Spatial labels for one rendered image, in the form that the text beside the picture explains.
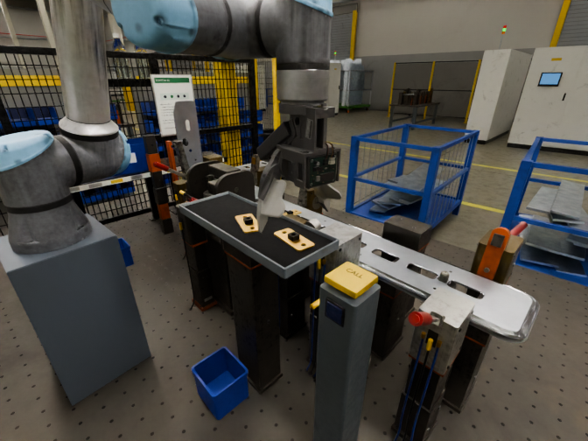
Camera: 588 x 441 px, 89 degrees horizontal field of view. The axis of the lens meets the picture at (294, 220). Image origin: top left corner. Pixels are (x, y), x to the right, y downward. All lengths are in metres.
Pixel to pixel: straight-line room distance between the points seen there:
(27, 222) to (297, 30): 0.65
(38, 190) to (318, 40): 0.62
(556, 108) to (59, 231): 8.44
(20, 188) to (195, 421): 0.63
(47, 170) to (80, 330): 0.37
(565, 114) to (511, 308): 7.86
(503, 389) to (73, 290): 1.08
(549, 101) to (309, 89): 8.19
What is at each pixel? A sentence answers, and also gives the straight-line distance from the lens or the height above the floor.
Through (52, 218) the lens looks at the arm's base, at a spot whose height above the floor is 1.17.
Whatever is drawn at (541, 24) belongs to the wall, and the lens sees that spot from 14.88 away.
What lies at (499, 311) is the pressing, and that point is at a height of 1.00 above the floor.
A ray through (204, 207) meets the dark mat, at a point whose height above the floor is 1.16.
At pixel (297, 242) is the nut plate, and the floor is 1.16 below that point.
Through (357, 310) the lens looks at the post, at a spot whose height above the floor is 1.13.
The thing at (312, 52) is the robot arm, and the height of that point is 1.46.
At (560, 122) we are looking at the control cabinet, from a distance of 8.57.
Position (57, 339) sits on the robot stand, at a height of 0.91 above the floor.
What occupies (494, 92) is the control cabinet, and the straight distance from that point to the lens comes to 8.60.
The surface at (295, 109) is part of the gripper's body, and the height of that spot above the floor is 1.39.
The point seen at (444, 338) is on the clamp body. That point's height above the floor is 1.03.
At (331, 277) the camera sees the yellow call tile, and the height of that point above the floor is 1.16.
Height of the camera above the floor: 1.43
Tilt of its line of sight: 25 degrees down
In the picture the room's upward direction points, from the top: straight up
